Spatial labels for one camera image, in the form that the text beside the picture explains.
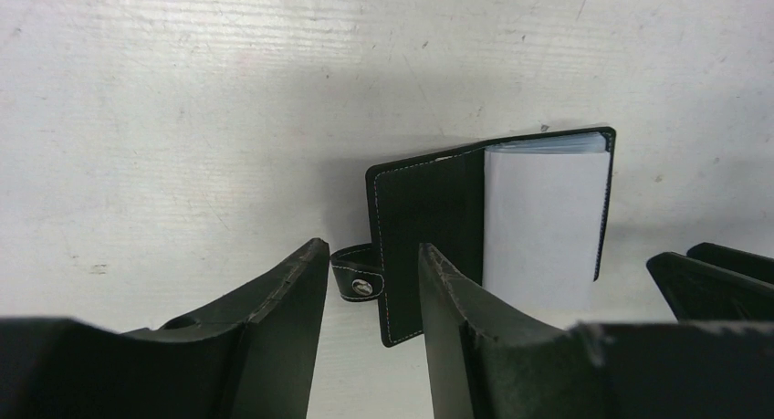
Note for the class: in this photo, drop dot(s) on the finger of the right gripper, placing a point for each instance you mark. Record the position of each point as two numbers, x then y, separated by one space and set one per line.
745 263
696 290

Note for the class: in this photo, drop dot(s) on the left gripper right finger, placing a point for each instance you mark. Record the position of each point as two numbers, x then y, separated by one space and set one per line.
489 360

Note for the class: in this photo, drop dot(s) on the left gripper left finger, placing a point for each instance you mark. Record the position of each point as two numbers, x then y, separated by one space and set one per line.
249 354

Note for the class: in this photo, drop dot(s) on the black leather card holder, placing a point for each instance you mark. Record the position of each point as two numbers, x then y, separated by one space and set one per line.
523 216

